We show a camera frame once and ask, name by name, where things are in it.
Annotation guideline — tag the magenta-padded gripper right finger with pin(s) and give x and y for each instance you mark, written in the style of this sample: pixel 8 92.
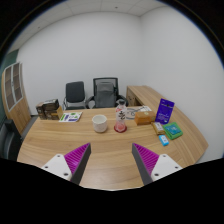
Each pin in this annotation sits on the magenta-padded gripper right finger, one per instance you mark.
pixel 148 159

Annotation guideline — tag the flat round red coaster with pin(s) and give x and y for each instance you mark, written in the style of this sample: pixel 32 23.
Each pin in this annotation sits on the flat round red coaster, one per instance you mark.
pixel 116 130

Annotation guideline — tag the black padded office chair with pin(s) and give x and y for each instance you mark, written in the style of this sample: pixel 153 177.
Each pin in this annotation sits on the black padded office chair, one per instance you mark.
pixel 75 93

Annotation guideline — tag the small blue box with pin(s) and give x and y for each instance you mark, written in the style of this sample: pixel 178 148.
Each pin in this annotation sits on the small blue box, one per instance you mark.
pixel 163 140

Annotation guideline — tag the wooden side desk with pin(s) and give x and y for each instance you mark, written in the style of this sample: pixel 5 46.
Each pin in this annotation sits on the wooden side desk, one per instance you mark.
pixel 140 95

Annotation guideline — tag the tall dark brown box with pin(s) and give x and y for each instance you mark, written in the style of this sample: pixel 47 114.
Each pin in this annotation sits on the tall dark brown box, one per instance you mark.
pixel 40 111

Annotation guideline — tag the white speckled mug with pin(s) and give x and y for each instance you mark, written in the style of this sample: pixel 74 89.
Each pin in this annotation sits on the white speckled mug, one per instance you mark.
pixel 99 124

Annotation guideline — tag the clear drink bottle black cap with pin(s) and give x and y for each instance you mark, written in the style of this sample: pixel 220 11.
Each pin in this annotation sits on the clear drink bottle black cap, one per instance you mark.
pixel 121 113

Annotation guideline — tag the kraft-sided dark carton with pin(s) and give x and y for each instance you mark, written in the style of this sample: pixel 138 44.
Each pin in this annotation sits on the kraft-sided dark carton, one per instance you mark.
pixel 55 115

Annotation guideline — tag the purple standing pouch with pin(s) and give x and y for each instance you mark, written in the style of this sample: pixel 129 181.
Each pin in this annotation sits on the purple standing pouch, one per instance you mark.
pixel 165 111

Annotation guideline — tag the black leather armchair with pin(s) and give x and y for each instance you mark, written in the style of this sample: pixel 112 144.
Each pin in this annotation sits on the black leather armchair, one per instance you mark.
pixel 8 140

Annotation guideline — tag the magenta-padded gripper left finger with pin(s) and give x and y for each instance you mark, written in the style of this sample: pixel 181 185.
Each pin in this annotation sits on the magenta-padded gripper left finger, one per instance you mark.
pixel 75 158

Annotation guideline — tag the small tan packet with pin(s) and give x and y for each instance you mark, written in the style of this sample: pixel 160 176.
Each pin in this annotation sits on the small tan packet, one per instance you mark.
pixel 158 128

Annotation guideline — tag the green flat box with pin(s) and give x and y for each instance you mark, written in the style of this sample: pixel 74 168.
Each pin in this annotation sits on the green flat box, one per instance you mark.
pixel 173 130

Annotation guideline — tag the grey mesh-back office chair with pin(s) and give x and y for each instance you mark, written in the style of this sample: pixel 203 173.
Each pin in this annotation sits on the grey mesh-back office chair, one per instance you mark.
pixel 105 93

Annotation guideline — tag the wooden cabinet with glass doors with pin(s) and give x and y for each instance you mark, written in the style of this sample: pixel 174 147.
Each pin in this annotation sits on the wooden cabinet with glass doors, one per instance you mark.
pixel 15 100

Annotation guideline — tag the dark brown printed box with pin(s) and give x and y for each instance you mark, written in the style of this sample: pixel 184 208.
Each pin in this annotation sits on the dark brown printed box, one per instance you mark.
pixel 51 104

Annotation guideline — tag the orange-brown cardboard box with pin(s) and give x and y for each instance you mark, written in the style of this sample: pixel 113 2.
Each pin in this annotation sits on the orange-brown cardboard box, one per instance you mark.
pixel 145 118

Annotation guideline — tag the white green purple leaflet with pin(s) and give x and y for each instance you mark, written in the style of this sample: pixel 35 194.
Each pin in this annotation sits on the white green purple leaflet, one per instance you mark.
pixel 70 117

